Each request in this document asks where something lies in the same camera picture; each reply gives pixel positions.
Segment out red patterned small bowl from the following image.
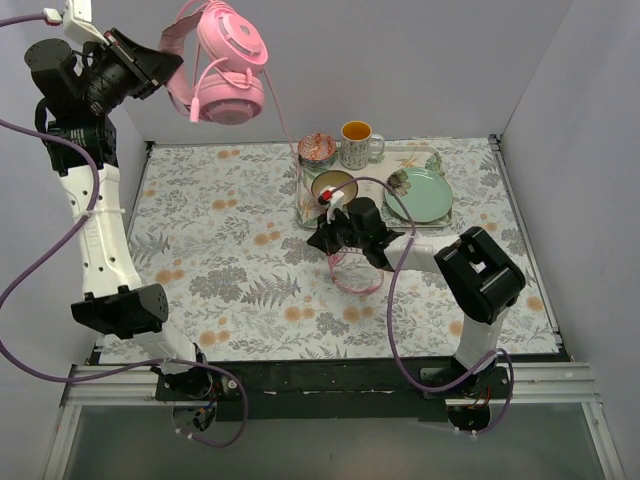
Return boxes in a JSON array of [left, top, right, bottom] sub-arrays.
[[297, 132, 337, 168]]

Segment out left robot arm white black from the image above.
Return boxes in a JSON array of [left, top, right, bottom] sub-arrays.
[[24, 29, 213, 400]]

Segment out pink headphone cable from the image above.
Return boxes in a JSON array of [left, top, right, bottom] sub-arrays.
[[262, 69, 386, 296]]

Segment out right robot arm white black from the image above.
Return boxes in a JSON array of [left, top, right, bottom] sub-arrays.
[[307, 191, 526, 398]]

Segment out purple cable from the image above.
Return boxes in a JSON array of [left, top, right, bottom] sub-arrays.
[[0, 12, 251, 449], [327, 177, 514, 441]]

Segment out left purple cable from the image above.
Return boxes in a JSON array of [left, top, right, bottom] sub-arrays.
[[0, 12, 251, 449]]

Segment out floral serving tray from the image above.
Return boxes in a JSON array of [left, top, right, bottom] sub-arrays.
[[296, 145, 453, 229]]

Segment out beige brown bowl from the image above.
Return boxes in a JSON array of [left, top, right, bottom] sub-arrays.
[[311, 170, 358, 212]]

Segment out aluminium frame rail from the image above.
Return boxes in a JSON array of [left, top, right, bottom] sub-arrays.
[[61, 367, 158, 406]]

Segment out floral table mat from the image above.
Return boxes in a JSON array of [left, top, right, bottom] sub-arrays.
[[97, 137, 561, 364]]

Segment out mint green plate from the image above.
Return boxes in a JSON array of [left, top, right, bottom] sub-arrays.
[[384, 167, 453, 224]]

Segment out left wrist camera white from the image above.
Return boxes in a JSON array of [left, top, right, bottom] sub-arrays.
[[42, 0, 108, 45]]

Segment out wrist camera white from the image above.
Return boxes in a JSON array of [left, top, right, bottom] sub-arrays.
[[42, 0, 108, 45], [317, 186, 346, 224]]

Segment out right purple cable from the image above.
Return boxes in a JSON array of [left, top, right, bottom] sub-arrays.
[[327, 177, 514, 441]]

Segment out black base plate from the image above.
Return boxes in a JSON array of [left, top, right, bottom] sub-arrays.
[[155, 357, 508, 422]]

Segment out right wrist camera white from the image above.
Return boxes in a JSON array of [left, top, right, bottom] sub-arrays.
[[317, 186, 346, 224]]

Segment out pink headphones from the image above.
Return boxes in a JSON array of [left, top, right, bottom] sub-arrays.
[[159, 1, 269, 125]]

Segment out floral mug orange inside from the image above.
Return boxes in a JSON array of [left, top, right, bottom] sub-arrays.
[[340, 121, 386, 170]]

